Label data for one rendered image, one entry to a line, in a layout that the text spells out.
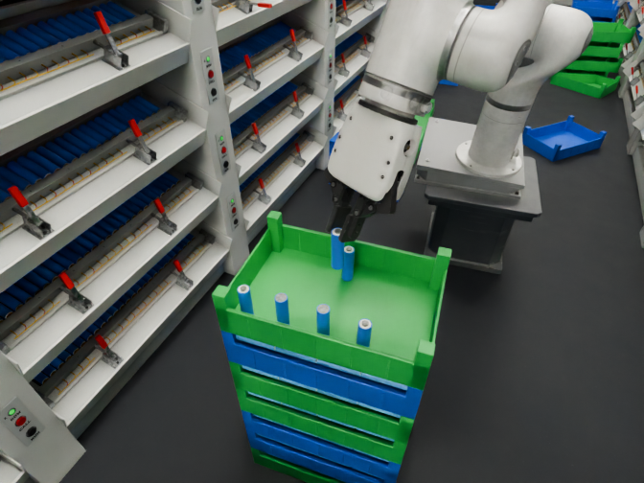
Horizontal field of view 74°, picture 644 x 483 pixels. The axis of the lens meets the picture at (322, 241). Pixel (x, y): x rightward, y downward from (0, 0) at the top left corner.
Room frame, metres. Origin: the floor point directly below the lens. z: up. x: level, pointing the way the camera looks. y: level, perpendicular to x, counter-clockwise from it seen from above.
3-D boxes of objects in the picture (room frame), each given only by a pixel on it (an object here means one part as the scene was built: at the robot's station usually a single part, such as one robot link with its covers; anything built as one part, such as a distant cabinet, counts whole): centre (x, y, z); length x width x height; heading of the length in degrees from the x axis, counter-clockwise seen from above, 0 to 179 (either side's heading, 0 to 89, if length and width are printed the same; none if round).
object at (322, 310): (0.37, 0.00, 0.52); 0.02 x 0.02 x 0.06
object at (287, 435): (0.43, -0.02, 0.20); 0.30 x 0.20 x 0.08; 71
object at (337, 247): (0.44, -0.02, 0.60); 0.02 x 0.02 x 0.06
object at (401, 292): (0.43, -0.02, 0.52); 0.30 x 0.20 x 0.08; 71
